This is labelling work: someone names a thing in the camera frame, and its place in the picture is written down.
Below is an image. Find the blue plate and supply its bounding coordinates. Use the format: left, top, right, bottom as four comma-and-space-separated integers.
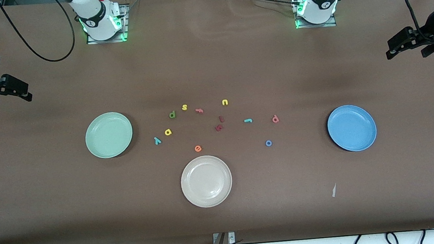
325, 102, 379, 154

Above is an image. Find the green plate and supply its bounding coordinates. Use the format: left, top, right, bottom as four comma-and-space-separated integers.
83, 110, 136, 161

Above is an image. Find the brown table cover sheet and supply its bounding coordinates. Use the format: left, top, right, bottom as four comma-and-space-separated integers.
0, 0, 434, 244

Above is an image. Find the beige plate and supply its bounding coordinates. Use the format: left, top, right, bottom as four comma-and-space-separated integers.
178, 153, 235, 210

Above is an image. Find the metal table edge bracket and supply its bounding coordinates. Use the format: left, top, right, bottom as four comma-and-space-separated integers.
212, 231, 236, 244

